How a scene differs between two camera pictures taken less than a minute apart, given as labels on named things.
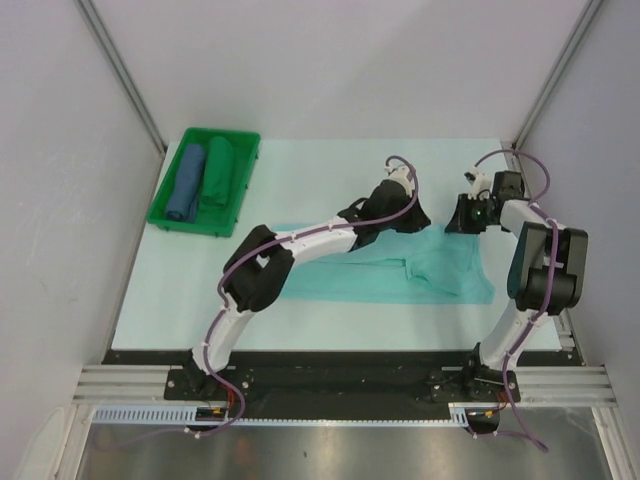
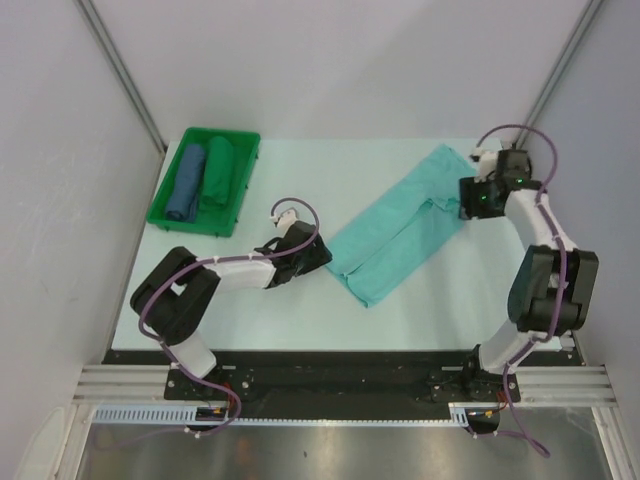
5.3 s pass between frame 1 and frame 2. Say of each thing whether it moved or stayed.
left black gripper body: moved
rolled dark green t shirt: stayed
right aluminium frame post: stayed
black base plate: stayed
